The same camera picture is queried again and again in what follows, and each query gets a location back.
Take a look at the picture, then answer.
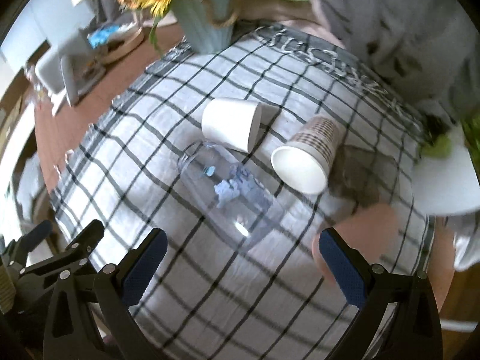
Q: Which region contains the round wooden tray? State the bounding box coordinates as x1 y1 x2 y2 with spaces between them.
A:
80 22 145 66

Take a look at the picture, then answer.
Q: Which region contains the green potted plant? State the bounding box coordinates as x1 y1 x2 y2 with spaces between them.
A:
421 110 479 164

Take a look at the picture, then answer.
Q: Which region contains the brown striped paper cup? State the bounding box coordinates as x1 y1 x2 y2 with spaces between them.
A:
270 115 342 195

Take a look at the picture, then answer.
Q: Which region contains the grey blanket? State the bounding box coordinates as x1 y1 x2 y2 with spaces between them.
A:
238 0 479 121

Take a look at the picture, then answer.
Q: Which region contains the clear plastic cup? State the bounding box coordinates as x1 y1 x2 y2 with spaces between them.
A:
177 141 285 253

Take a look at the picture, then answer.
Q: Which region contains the pink plastic cup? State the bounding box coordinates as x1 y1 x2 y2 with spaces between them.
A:
334 203 400 263

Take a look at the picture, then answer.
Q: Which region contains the white plant pot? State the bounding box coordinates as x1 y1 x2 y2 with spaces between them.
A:
412 145 479 216

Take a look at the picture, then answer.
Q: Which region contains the light blue ribbed vase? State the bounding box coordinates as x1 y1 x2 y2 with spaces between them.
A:
171 0 239 55

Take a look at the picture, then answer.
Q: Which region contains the white box on table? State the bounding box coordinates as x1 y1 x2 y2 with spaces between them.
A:
35 46 106 116

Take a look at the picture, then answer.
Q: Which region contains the white paper cup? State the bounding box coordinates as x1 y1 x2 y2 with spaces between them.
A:
201 97 279 154

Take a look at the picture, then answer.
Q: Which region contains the dark grey glass cup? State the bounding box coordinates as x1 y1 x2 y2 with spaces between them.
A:
329 145 400 207

